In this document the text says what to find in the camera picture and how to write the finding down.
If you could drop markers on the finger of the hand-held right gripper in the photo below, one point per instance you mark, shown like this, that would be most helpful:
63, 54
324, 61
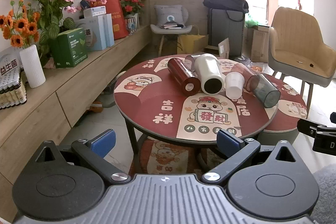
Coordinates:
307, 127

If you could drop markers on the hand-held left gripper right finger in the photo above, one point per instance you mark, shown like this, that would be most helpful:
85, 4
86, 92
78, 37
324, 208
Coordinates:
229, 141

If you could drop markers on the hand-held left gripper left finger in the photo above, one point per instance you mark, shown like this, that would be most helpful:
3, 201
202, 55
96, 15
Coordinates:
103, 142

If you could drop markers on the grey transparent cup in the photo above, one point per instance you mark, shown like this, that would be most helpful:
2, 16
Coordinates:
265, 91

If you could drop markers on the small translucent white cup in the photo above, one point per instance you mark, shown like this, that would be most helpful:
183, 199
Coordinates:
234, 85

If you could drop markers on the reddish transparent cup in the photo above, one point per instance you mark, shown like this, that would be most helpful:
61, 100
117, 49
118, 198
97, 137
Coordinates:
242, 70

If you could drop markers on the tall white cup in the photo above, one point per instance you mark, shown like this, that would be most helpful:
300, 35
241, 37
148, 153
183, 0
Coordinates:
210, 69

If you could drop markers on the dark red cylinder cup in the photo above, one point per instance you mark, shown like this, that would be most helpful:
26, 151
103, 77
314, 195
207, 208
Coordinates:
181, 73

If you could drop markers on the clear cup with red rim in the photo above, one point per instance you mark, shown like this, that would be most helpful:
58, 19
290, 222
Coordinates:
190, 61

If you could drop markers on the low round table red mat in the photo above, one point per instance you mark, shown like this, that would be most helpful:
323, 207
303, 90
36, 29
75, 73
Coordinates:
291, 106

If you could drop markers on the orange toy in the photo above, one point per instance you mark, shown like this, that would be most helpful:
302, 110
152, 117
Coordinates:
95, 107

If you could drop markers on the grey fluffy rug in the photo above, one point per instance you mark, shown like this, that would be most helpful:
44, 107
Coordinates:
326, 195

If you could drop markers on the long wooden sideboard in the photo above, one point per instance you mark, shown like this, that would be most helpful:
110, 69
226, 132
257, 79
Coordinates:
57, 100

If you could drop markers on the round table with red mat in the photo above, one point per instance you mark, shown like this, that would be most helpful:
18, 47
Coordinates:
157, 106

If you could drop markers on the beige armchair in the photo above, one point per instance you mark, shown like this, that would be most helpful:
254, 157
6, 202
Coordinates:
294, 43

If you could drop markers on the flat cardboard piece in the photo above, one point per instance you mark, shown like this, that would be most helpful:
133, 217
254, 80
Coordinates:
224, 48

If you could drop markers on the cardboard box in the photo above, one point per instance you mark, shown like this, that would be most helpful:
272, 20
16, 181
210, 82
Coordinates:
258, 43

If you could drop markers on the green product box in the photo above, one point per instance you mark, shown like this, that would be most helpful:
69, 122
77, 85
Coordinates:
69, 49

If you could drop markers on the white ribbed vase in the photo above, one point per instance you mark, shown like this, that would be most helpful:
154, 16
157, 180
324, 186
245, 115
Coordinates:
32, 66

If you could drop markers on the row of small brown bottles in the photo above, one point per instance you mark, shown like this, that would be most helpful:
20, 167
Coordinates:
11, 92

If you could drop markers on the yellow paper bag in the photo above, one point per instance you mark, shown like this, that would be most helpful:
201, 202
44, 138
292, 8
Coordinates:
193, 43

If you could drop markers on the grey suitcase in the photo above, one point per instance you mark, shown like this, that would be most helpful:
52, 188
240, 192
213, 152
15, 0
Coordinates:
225, 32

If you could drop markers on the light blue product boxes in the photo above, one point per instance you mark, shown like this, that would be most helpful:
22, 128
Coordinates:
99, 31

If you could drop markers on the green plastic bag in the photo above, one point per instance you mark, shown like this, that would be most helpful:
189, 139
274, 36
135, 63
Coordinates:
253, 23

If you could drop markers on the white fan-shaped sign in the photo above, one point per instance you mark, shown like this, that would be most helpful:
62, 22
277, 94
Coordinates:
9, 62

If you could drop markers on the grey shell chair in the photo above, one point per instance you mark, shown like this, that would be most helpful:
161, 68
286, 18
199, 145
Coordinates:
168, 32

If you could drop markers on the green leafy artificial plant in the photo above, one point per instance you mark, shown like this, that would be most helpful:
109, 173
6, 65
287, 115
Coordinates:
53, 27

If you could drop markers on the red gift bag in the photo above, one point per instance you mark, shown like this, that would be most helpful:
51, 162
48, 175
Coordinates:
115, 16

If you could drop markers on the white flat box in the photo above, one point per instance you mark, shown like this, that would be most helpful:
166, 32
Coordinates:
95, 12

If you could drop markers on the black bag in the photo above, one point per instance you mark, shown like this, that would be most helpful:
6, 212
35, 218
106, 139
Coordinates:
225, 3

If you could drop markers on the grey printed cushion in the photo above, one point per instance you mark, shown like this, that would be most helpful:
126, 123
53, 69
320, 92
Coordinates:
168, 15

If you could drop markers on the red artificial roses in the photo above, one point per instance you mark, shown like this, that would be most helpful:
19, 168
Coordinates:
131, 3

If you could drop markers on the orange artificial sunflowers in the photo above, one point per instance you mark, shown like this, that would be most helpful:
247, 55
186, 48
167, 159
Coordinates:
19, 27

